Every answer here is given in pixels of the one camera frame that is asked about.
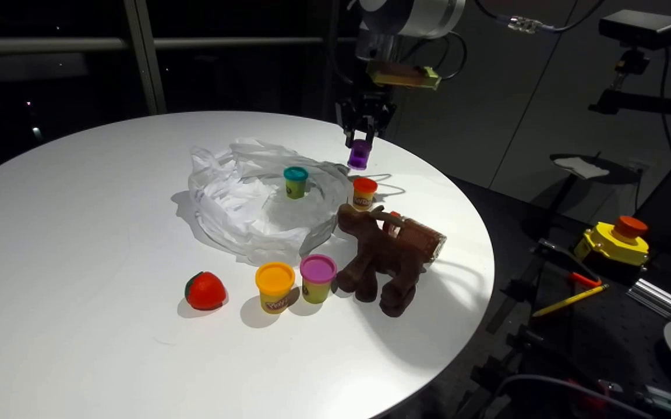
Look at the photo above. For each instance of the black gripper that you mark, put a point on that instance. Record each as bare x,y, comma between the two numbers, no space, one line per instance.
364,111

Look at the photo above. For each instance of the orange lid small container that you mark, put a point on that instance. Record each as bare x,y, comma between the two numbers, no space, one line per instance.
364,191

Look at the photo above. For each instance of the teal lid small container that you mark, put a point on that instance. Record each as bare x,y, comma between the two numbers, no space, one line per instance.
297,180

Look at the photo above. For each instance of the purple lid small container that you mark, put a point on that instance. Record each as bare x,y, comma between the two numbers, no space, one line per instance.
361,155

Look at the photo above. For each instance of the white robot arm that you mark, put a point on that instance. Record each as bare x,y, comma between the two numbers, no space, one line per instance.
386,22

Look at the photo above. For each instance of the brown deer plush toy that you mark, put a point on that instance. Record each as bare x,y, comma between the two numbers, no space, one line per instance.
386,268

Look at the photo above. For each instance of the white plastic bag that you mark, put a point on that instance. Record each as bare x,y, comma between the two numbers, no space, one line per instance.
239,200

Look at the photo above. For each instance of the metal window railing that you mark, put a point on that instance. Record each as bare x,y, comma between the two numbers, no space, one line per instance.
145,44

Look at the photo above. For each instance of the yellow emergency stop button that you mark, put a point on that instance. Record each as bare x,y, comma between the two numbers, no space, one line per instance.
620,240

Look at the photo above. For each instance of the yellow pencil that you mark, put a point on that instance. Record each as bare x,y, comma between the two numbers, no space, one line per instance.
570,301

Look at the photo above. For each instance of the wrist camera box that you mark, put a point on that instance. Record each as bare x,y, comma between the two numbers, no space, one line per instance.
407,78

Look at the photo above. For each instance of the black camera on mount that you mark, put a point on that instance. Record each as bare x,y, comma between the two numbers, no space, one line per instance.
637,34

